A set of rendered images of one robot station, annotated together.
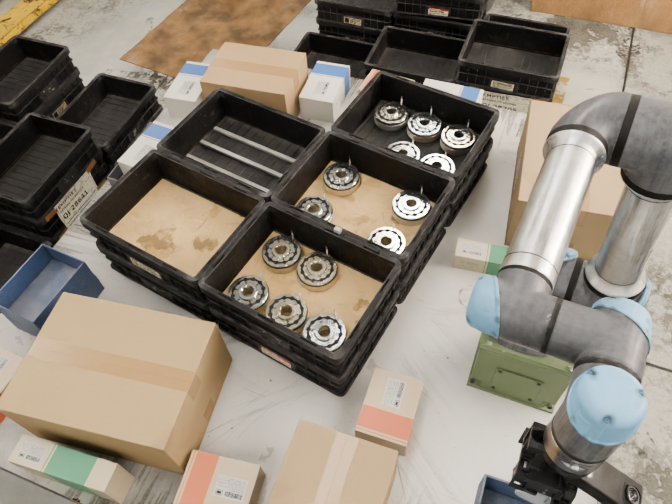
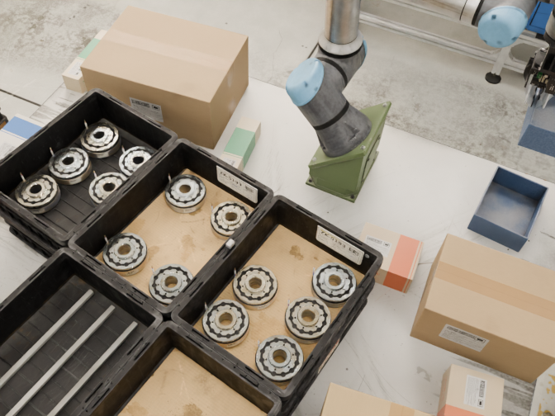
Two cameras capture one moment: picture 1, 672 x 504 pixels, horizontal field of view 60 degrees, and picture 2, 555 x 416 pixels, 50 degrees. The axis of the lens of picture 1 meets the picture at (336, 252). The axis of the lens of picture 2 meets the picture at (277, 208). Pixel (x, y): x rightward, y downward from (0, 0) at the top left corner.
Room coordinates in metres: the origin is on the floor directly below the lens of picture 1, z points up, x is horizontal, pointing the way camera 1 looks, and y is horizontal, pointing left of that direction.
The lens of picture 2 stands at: (0.82, 0.69, 2.08)
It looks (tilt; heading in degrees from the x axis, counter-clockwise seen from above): 55 degrees down; 266
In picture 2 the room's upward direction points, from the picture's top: 3 degrees clockwise
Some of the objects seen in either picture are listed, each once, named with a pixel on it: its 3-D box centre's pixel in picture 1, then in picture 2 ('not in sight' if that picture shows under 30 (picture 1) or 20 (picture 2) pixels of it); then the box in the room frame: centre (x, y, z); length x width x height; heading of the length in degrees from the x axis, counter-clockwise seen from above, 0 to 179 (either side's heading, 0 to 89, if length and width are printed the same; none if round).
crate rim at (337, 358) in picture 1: (300, 275); (281, 287); (0.77, 0.09, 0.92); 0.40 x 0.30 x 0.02; 54
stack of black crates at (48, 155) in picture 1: (54, 194); not in sight; (1.62, 1.10, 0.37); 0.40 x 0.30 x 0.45; 154
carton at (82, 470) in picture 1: (68, 465); not in sight; (0.41, 0.63, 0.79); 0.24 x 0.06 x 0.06; 69
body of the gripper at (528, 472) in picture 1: (553, 461); (552, 59); (0.21, -0.27, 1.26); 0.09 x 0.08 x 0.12; 63
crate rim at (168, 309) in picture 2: (363, 192); (175, 219); (1.01, -0.08, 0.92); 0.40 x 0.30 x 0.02; 54
